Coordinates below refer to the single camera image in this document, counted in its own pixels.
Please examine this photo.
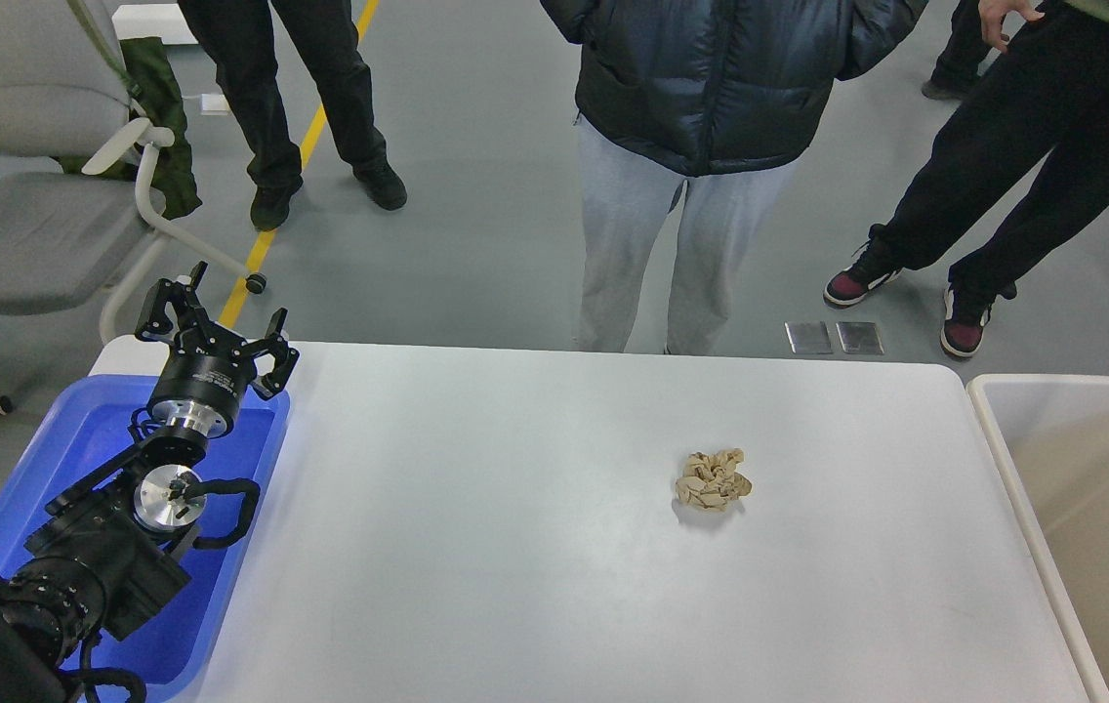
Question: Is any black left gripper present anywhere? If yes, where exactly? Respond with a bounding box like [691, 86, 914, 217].
[135, 259, 301, 437]

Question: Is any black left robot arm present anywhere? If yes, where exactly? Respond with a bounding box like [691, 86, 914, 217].
[0, 262, 301, 702]

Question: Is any white plastic bin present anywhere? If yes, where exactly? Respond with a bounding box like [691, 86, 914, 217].
[966, 374, 1109, 702]

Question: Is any green jacket on chair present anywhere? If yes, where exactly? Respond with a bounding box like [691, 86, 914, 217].
[57, 35, 202, 221]

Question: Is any blue plastic tray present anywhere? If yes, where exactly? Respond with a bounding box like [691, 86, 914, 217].
[0, 375, 292, 687]

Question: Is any grey office chair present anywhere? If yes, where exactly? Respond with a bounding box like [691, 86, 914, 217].
[0, 1, 267, 342]

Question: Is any person in black trousers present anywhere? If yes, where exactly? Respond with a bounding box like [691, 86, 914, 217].
[176, 0, 409, 232]

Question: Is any right metal floor plate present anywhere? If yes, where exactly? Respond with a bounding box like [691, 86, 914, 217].
[836, 320, 885, 355]

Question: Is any metal floor plate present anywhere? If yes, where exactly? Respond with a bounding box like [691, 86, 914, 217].
[785, 320, 833, 355]
[836, 320, 885, 355]

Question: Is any left metal floor plate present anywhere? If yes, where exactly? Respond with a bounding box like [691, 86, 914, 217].
[785, 320, 833, 355]

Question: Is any person with red sneakers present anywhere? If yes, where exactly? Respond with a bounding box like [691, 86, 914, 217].
[824, 1, 1109, 357]

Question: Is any crumpled brown paper ball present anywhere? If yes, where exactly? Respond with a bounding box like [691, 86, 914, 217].
[675, 448, 754, 513]

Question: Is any person in black puffer jacket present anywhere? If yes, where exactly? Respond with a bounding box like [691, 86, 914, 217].
[542, 1, 925, 355]

